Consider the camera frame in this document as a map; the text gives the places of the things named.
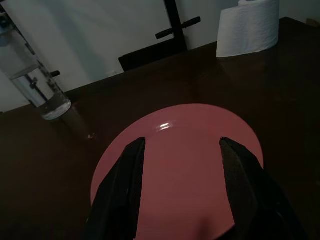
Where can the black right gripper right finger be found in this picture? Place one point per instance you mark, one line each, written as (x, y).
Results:
(257, 200)

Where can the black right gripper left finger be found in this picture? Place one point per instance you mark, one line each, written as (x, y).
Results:
(117, 190)

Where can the pink round plate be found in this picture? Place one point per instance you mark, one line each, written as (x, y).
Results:
(175, 162)

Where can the clear plastic water bottle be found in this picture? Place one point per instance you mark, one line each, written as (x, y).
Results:
(42, 92)

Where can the white paper towel roll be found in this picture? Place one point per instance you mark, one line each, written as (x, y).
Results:
(247, 30)

